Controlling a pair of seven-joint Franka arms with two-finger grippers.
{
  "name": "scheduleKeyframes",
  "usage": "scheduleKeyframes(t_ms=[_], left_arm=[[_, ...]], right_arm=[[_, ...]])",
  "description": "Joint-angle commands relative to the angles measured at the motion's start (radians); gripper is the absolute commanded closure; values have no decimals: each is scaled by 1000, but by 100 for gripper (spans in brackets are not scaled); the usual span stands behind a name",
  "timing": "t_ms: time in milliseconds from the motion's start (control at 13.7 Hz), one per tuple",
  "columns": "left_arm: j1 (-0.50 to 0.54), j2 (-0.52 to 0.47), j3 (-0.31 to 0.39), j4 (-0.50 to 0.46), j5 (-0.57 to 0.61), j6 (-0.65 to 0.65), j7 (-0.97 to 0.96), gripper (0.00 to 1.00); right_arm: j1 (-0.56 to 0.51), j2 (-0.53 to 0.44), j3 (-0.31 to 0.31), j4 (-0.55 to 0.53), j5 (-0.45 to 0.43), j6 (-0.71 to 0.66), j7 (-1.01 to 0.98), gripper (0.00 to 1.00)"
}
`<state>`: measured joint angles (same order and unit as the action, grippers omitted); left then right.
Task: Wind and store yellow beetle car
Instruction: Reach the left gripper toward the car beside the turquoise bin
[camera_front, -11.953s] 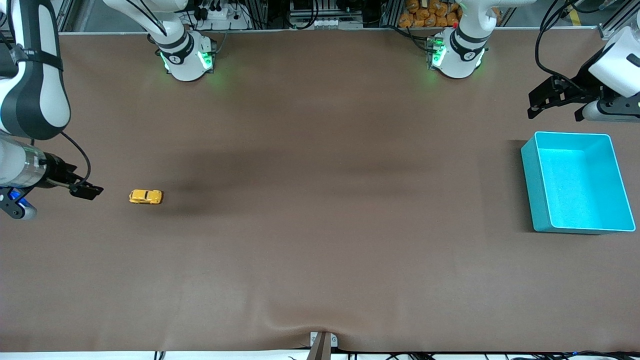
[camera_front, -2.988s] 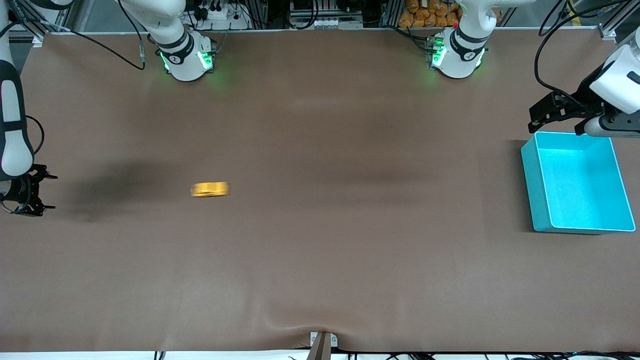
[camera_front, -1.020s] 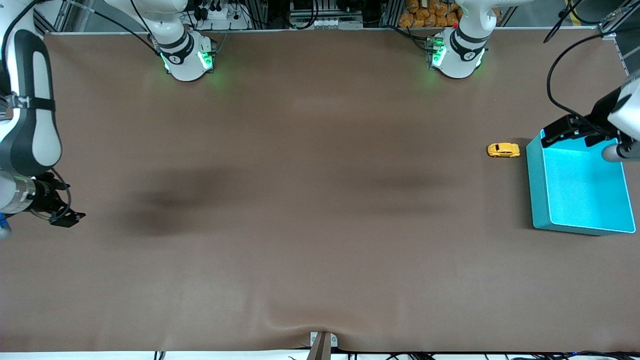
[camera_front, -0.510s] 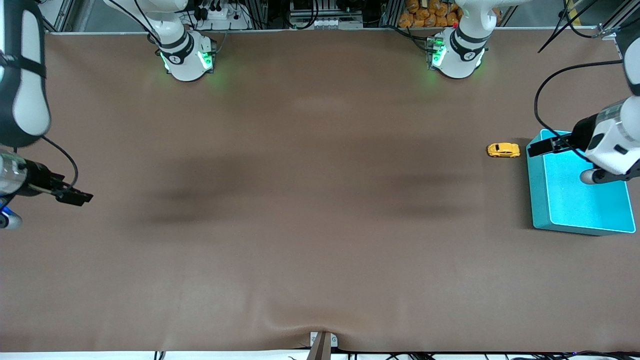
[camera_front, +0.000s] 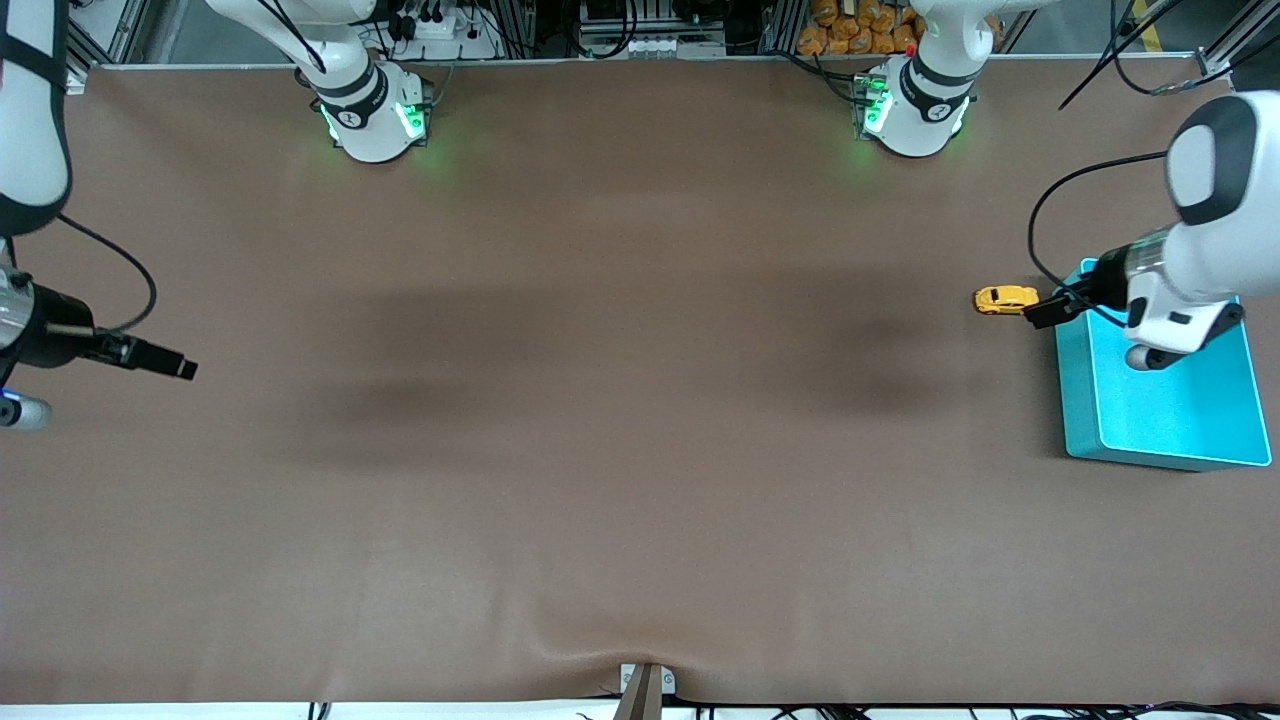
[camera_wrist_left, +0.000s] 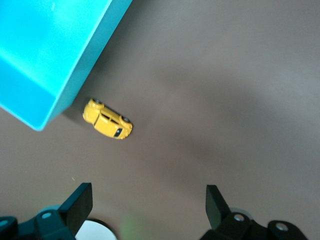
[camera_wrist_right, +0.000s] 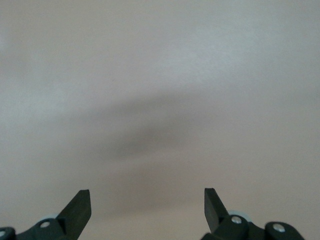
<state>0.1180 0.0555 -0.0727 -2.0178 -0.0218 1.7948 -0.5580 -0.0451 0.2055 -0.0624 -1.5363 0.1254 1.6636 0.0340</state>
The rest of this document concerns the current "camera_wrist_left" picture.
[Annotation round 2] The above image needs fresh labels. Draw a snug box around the brown table mat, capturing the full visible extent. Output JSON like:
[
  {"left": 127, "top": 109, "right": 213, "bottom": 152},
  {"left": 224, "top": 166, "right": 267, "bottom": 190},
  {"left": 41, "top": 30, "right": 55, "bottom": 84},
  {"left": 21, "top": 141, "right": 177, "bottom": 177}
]
[{"left": 0, "top": 0, "right": 320, "bottom": 240}]

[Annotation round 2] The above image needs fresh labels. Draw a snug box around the yellow beetle toy car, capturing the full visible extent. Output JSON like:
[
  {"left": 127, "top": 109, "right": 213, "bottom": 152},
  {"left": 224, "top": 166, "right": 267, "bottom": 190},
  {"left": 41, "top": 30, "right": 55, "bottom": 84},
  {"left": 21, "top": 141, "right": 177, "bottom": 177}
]
[{"left": 82, "top": 97, "right": 133, "bottom": 140}]

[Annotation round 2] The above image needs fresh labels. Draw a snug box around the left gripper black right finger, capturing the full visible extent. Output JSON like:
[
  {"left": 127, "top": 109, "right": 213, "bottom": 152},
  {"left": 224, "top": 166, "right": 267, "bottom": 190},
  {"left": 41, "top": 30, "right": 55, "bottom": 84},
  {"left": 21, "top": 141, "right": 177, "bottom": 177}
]
[{"left": 199, "top": 184, "right": 308, "bottom": 240}]

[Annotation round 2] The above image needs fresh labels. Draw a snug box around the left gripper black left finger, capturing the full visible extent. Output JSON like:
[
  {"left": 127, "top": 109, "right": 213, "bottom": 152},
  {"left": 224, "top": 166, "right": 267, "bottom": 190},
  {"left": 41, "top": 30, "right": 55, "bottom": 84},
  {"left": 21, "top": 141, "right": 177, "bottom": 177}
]
[{"left": 0, "top": 182, "right": 93, "bottom": 240}]

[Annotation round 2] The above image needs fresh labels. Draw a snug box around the teal plastic storage bin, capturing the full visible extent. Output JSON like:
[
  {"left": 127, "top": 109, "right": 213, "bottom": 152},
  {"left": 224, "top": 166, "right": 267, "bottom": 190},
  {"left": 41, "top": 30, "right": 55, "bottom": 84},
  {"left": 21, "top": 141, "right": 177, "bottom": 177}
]
[{"left": 0, "top": 0, "right": 134, "bottom": 132}]

